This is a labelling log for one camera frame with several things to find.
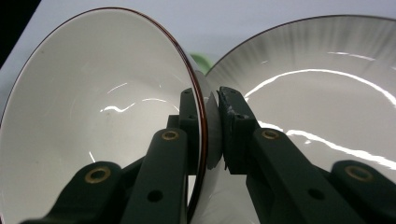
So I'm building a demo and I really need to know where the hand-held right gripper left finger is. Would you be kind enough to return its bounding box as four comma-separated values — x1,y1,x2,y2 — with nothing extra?
120,88,201,224

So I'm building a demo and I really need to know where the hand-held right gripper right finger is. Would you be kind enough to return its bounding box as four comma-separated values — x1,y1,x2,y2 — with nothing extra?
218,86,366,224

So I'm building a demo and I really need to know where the white plate with dark rim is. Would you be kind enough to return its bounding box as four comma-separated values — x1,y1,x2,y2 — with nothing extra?
204,13,396,224

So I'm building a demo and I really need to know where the white bowl with dark rim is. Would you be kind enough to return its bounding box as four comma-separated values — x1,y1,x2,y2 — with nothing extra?
0,7,226,224

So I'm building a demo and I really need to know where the green plastic tray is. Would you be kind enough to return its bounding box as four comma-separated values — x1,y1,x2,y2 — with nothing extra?
190,52,214,75

